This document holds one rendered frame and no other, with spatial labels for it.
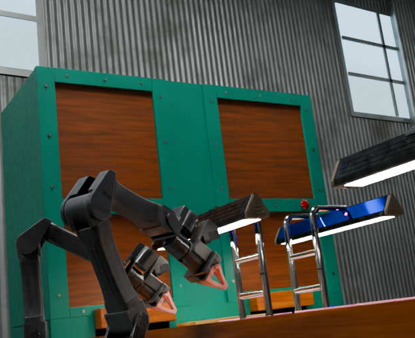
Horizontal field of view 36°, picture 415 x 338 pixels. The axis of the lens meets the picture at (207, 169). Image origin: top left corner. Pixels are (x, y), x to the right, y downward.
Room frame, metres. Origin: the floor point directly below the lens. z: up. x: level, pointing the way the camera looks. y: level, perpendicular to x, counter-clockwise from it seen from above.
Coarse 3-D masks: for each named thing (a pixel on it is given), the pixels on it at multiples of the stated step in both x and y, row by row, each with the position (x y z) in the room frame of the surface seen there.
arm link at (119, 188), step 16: (112, 176) 1.36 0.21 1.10; (80, 192) 1.39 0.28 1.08; (96, 192) 1.31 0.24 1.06; (112, 192) 1.36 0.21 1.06; (128, 192) 1.43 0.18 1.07; (96, 208) 1.31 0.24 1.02; (112, 208) 1.42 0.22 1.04; (128, 208) 1.43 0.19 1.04; (144, 208) 1.47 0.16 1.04; (160, 208) 1.51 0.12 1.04; (144, 224) 1.51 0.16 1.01; (160, 224) 1.51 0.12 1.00
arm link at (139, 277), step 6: (132, 264) 1.94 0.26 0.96; (138, 264) 1.95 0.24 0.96; (126, 270) 1.95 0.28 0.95; (132, 270) 1.94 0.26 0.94; (138, 270) 1.96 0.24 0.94; (144, 270) 1.96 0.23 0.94; (132, 276) 1.93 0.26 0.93; (138, 276) 1.94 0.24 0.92; (132, 282) 1.94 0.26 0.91; (138, 282) 1.95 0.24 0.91
